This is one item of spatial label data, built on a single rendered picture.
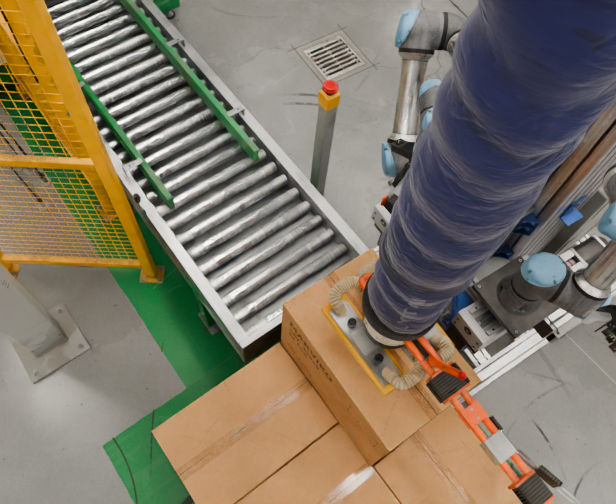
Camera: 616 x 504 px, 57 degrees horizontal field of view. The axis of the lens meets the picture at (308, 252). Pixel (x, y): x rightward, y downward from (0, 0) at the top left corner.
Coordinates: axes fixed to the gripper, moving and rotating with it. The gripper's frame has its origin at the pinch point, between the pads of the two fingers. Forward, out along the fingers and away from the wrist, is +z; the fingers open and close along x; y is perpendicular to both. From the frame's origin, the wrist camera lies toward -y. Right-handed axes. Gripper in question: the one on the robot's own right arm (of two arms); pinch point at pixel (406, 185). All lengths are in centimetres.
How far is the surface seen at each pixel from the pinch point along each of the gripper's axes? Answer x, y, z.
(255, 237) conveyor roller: -30, -45, 75
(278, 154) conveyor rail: 2, -74, 70
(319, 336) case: -43, 18, 35
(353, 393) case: -45, 40, 35
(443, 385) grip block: -28, 55, 9
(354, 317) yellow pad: -33.1, 21.7, 21.7
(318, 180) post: 18, -62, 89
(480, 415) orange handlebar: -25, 67, 10
